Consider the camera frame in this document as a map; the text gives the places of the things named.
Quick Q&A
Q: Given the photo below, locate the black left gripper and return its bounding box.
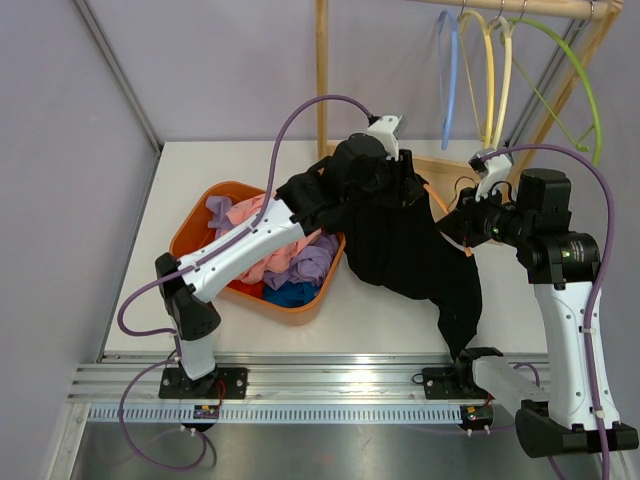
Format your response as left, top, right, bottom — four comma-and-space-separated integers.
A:
343, 148, 422, 209

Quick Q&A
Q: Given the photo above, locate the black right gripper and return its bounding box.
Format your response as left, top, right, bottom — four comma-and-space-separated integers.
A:
437, 182, 534, 248

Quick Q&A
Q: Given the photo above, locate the orange clothes hanger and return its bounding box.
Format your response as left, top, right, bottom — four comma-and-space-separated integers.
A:
424, 183, 473, 258

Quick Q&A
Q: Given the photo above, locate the black t shirt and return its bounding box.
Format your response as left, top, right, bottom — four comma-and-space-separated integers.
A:
320, 153, 482, 359

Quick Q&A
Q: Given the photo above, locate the light blue clothes hanger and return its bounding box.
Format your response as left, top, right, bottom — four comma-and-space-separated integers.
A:
437, 9, 460, 150

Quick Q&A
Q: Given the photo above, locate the purple t shirt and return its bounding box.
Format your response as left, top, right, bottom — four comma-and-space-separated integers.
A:
206, 194, 339, 290

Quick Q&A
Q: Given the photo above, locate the cream clothes hanger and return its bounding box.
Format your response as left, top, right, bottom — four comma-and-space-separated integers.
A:
489, 10, 513, 150

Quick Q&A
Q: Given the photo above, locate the yellow clothes hanger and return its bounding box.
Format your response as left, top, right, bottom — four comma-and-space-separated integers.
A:
457, 0, 497, 144

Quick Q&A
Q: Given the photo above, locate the blue t shirt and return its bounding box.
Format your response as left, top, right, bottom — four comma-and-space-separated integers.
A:
263, 281, 320, 308

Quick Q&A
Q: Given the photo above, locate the pink t shirt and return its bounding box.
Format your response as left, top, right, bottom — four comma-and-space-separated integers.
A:
212, 196, 321, 281

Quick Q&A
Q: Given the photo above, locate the green clothes hanger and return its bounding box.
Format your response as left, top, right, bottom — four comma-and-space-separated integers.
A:
516, 20, 603, 166

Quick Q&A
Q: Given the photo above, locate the orange t shirt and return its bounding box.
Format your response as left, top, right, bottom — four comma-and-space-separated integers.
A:
227, 280, 265, 300

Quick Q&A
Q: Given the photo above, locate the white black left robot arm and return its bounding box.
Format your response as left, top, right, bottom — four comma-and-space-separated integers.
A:
155, 133, 414, 399

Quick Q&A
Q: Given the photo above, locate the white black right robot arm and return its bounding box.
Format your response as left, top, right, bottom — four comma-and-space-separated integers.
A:
437, 168, 639, 458

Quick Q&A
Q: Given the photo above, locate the wooden clothes rack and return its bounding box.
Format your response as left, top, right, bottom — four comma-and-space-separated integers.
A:
345, 1, 623, 218

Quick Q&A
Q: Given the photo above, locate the orange plastic basket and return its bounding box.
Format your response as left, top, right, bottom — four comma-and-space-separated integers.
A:
169, 181, 346, 326

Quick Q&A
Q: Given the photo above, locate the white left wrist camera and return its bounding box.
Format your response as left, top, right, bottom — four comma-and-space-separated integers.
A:
366, 115, 404, 160

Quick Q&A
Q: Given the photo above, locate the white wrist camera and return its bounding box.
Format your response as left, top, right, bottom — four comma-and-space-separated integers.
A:
366, 115, 404, 160
469, 148, 513, 202

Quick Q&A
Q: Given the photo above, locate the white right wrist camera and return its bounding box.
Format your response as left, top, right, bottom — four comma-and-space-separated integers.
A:
469, 148, 513, 202

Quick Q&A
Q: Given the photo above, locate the right aluminium frame post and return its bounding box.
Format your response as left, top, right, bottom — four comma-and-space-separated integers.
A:
503, 17, 591, 153

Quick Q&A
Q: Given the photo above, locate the aluminium frame post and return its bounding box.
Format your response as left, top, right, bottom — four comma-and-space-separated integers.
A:
503, 17, 591, 153
72, 0, 164, 154

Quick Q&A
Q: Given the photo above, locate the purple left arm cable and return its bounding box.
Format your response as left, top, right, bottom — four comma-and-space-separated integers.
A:
117, 94, 374, 472

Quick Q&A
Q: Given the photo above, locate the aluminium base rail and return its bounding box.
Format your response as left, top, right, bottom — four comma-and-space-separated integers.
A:
67, 352, 551, 426

